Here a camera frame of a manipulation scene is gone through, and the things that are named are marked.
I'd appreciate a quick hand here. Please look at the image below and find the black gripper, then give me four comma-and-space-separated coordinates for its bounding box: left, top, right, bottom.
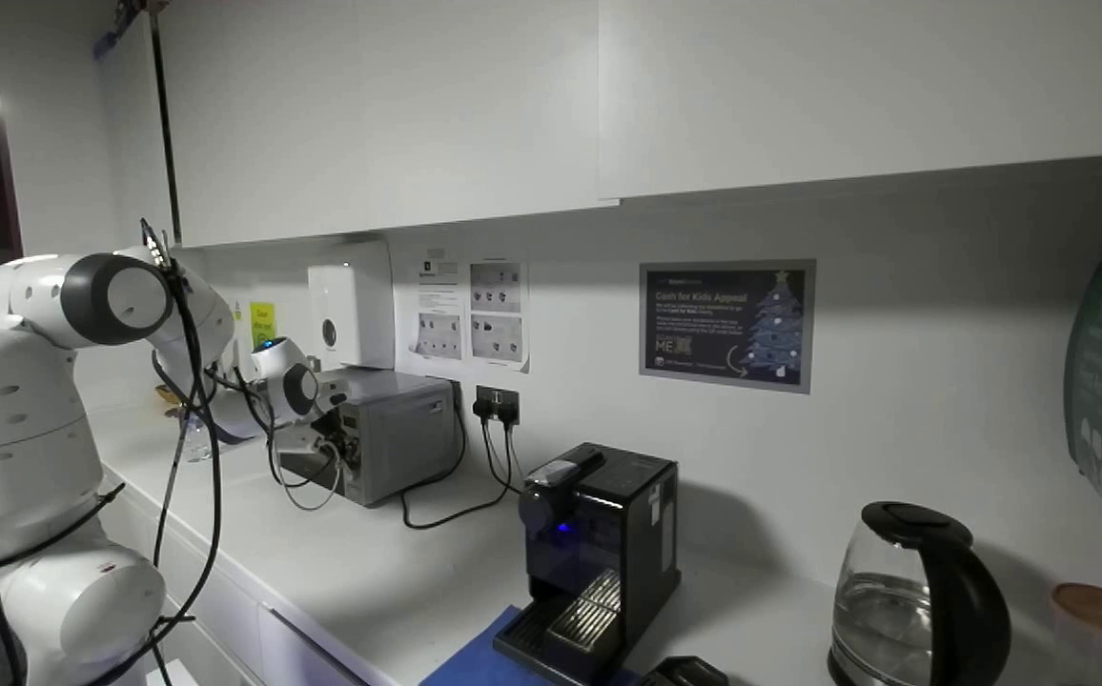
310, 381, 369, 474

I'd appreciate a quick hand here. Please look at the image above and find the silver microwave oven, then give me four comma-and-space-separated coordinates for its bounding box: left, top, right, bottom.
279, 365, 469, 512

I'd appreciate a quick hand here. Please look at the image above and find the white paper towel dispenser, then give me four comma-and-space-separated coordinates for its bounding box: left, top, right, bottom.
303, 258, 366, 376

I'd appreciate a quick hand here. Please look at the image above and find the green yellow poster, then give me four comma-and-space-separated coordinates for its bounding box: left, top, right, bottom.
247, 297, 283, 349

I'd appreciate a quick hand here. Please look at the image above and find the white instruction sheet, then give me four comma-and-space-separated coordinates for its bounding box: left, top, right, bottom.
387, 243, 533, 375

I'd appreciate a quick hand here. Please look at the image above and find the white base cabinet front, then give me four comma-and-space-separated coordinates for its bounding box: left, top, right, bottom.
115, 479, 392, 686

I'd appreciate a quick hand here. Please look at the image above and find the blue mat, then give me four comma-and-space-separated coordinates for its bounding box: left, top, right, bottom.
415, 603, 640, 686

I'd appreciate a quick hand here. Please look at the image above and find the black coffee machine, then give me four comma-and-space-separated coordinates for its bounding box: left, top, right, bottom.
491, 438, 683, 686

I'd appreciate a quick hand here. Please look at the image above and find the white upper cabinet door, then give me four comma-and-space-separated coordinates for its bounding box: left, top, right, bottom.
87, 11, 179, 258
597, 0, 1102, 203
156, 0, 617, 250

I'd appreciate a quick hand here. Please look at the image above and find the framed dark poster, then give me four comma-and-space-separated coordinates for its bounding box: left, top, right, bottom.
636, 258, 816, 391

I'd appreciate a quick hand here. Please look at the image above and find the black microwave power cable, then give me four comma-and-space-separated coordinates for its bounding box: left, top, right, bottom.
392, 376, 513, 534

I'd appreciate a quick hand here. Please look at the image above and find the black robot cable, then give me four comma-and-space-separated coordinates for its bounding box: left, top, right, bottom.
87, 217, 349, 686

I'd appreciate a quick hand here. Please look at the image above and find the wall socket with black plugs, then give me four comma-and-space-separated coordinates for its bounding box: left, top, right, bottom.
469, 381, 524, 429

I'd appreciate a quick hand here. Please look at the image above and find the black coffee machine power cable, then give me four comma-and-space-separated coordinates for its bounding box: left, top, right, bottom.
497, 419, 531, 494

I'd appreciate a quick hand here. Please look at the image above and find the glass kettle with black handle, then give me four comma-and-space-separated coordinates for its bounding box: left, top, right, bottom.
822, 500, 1013, 686

